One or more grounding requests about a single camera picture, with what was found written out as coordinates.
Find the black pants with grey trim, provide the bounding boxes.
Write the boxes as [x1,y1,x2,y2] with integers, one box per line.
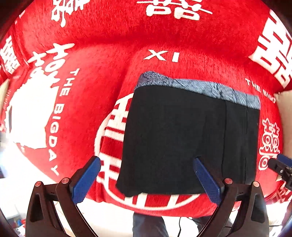
[116,71,261,197]

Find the black smartphone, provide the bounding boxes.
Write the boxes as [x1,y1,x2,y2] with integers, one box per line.
[8,106,12,133]

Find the cream folded cloth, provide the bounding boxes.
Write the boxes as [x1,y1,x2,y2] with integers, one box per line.
[5,75,60,149]

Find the red blanket with white characters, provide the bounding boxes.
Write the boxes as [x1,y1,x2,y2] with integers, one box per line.
[1,1,291,216]

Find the beige pillow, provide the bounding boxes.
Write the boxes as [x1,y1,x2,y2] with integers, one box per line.
[274,90,292,123]

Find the person's legs in grey trousers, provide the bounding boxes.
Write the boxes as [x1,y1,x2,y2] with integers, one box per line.
[132,212,229,237]

